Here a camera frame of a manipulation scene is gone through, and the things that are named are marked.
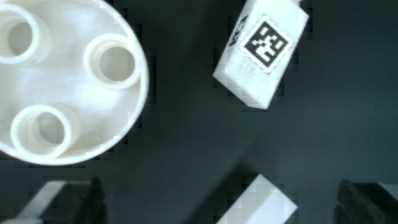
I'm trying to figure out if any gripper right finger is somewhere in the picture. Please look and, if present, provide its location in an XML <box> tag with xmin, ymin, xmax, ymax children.
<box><xmin>335</xmin><ymin>180</ymin><xmax>398</xmax><ymax>224</ymax></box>

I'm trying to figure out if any white stool leg with tag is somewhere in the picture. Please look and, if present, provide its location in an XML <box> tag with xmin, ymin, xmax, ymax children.
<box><xmin>214</xmin><ymin>0</ymin><xmax>310</xmax><ymax>109</ymax></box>

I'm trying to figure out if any white stool leg middle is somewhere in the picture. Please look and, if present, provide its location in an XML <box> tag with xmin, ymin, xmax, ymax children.
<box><xmin>216</xmin><ymin>174</ymin><xmax>299</xmax><ymax>224</ymax></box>

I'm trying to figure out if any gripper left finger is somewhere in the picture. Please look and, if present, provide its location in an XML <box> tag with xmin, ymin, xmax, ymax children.
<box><xmin>0</xmin><ymin>178</ymin><xmax>109</xmax><ymax>224</ymax></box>

